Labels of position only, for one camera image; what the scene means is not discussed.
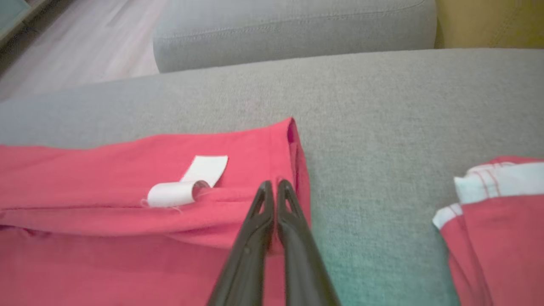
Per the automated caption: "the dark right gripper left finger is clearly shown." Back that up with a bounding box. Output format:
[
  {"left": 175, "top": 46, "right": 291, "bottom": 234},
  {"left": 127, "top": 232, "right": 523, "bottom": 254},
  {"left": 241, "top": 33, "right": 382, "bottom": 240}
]
[{"left": 207, "top": 180, "right": 275, "bottom": 306}]

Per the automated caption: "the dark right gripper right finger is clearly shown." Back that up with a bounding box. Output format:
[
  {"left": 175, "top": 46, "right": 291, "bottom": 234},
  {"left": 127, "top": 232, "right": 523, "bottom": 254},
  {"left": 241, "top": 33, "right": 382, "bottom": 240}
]
[{"left": 276, "top": 179, "right": 341, "bottom": 306}]

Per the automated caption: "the red white basketball jersey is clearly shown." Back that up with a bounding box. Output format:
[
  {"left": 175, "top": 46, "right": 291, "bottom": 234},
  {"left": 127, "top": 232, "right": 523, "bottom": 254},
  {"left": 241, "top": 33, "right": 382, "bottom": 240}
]
[{"left": 0, "top": 117, "right": 312, "bottom": 306}]

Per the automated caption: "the red shorts white trim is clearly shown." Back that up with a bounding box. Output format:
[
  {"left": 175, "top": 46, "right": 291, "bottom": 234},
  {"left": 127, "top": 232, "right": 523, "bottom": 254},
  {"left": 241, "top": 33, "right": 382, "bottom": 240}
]
[{"left": 432, "top": 156, "right": 544, "bottom": 306}]

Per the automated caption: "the grey sofa seat cushion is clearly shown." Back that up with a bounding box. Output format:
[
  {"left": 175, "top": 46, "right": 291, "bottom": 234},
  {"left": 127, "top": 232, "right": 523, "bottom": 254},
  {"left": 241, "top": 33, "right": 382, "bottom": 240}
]
[{"left": 0, "top": 48, "right": 544, "bottom": 306}]

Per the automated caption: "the grey sofa back cushion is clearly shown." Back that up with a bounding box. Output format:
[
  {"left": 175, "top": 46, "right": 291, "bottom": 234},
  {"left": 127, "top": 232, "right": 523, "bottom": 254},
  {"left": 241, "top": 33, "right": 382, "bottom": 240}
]
[{"left": 153, "top": 0, "right": 438, "bottom": 74}]

